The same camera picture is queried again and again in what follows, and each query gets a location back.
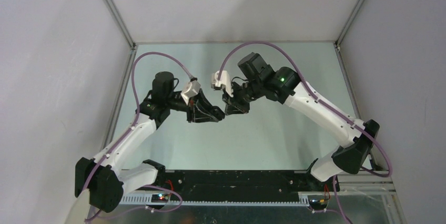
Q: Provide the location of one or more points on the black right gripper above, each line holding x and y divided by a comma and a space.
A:
232, 107

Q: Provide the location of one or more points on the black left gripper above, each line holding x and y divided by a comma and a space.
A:
194, 105

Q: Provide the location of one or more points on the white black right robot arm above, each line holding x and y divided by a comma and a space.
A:
353, 135

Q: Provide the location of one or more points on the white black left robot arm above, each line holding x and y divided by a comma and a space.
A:
102, 176

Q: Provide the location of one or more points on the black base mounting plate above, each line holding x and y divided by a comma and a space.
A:
257, 185

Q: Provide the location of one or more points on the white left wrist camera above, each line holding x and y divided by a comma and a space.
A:
190, 90

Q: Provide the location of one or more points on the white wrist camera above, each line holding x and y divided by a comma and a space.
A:
190, 90
221, 80

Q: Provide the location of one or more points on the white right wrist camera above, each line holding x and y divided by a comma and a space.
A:
221, 80

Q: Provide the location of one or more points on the grey slotted cable duct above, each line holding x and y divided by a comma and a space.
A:
162, 200

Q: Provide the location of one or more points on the aluminium frame post right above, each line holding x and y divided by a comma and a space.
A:
351, 18

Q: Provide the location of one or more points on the aluminium frame post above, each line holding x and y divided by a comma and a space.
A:
351, 18
118, 19

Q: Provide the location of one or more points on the aluminium frame post left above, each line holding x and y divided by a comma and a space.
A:
118, 19

